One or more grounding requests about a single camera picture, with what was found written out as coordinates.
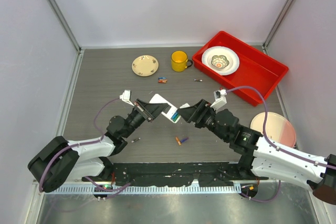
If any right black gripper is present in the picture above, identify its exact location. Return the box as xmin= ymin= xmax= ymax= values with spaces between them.
xmin=176 ymin=99 xmax=229 ymax=142

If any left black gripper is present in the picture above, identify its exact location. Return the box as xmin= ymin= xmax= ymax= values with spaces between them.
xmin=122 ymin=99 xmax=167 ymax=138

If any white battery cover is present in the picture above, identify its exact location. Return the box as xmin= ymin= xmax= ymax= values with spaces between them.
xmin=179 ymin=103 xmax=190 ymax=109

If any white remote control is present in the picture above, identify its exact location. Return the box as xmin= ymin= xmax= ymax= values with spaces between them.
xmin=149 ymin=93 xmax=182 ymax=124

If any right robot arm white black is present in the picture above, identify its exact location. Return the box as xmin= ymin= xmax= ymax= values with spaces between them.
xmin=178 ymin=100 xmax=335 ymax=205

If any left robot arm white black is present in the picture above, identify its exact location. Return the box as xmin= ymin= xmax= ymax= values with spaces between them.
xmin=27 ymin=99 xmax=169 ymax=193

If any orange battery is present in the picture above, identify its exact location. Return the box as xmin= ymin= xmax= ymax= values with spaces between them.
xmin=175 ymin=136 xmax=182 ymax=146

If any cream floral plate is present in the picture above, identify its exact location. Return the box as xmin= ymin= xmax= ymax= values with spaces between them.
xmin=131 ymin=55 xmax=159 ymax=77

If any yellow mug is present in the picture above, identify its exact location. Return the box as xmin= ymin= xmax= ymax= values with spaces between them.
xmin=171 ymin=50 xmax=193 ymax=72

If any small patterned bowl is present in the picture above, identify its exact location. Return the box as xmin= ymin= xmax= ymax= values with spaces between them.
xmin=211 ymin=55 xmax=229 ymax=69

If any white plate in bin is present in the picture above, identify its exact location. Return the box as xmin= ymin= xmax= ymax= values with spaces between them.
xmin=202 ymin=46 xmax=240 ymax=76

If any red plastic bin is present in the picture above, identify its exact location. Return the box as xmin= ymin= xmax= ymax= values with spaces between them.
xmin=192 ymin=31 xmax=289 ymax=99

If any pink rimmed plate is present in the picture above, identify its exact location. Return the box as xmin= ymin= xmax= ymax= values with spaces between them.
xmin=250 ymin=112 xmax=296 ymax=147

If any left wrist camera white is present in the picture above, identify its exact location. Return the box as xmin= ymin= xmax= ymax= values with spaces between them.
xmin=119 ymin=90 xmax=134 ymax=106

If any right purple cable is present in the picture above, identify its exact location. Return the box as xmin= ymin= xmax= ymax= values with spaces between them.
xmin=225 ymin=86 xmax=336 ymax=202

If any purple cable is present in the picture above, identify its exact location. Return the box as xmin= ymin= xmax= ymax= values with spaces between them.
xmin=38 ymin=97 xmax=132 ymax=200
xmin=225 ymin=86 xmax=336 ymax=202

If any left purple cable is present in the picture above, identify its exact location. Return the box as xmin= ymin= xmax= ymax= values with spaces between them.
xmin=38 ymin=97 xmax=132 ymax=200

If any slotted cable duct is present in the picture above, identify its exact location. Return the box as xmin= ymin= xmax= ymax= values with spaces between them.
xmin=51 ymin=183 xmax=241 ymax=195

